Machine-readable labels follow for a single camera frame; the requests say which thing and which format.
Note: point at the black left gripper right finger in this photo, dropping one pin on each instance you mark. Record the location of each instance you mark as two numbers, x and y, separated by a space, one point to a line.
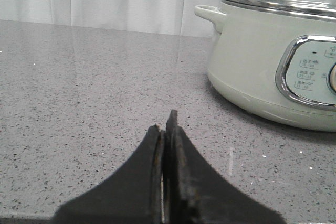
194 192

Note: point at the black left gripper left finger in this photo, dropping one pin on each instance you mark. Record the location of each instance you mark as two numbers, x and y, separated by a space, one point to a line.
131 195

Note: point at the pale green electric cooking pot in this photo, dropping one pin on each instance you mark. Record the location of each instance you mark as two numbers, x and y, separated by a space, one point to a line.
280 67

